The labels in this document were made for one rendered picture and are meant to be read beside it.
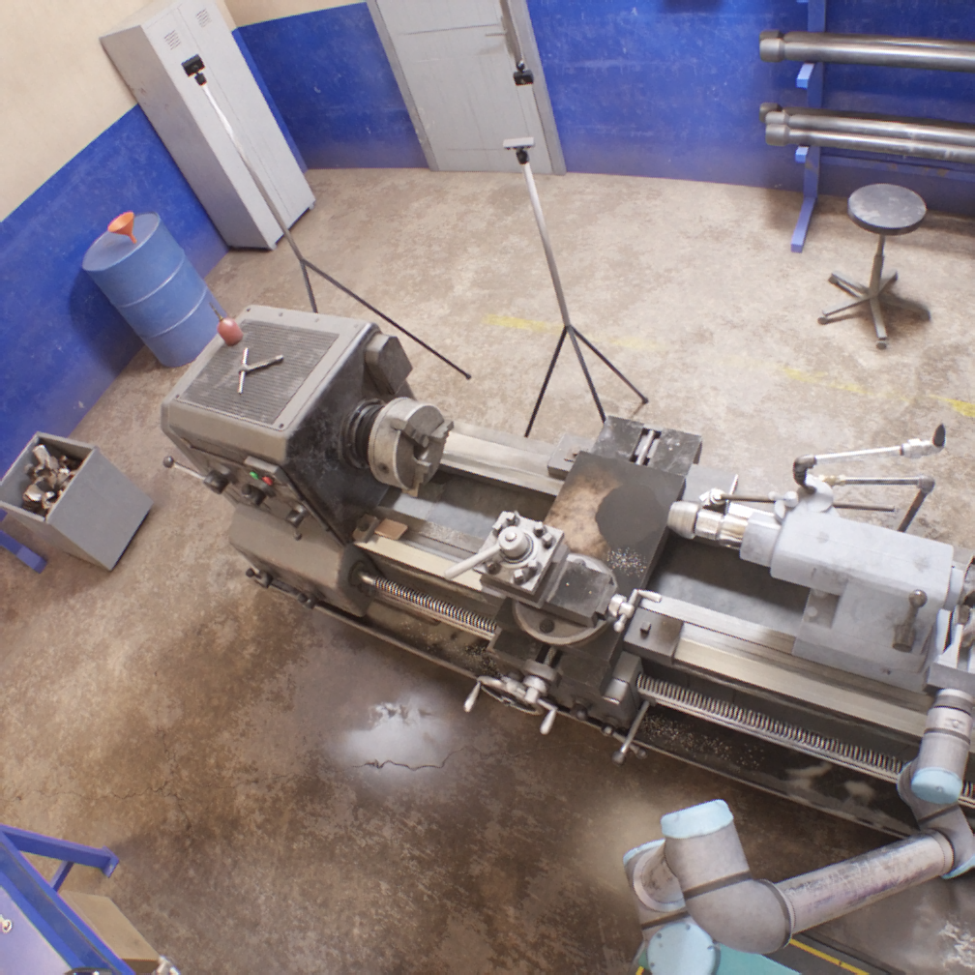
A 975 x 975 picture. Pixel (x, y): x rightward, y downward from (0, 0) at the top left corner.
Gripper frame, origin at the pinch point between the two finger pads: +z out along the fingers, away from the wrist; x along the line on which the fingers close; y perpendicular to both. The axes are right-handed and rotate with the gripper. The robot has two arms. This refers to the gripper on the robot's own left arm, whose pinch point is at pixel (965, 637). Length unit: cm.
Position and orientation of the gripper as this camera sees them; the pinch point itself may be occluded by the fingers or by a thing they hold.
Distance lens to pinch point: 164.9
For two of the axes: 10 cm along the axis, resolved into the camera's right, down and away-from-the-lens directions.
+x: -8.5, -2.3, 4.7
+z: 4.5, -7.9, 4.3
